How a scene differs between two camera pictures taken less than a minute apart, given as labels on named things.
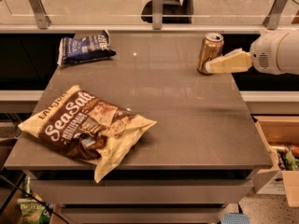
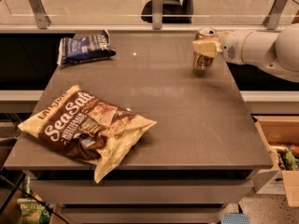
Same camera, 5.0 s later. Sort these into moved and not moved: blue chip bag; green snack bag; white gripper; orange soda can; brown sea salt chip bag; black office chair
Moved: orange soda can; white gripper
Not moved: blue chip bag; brown sea salt chip bag; green snack bag; black office chair
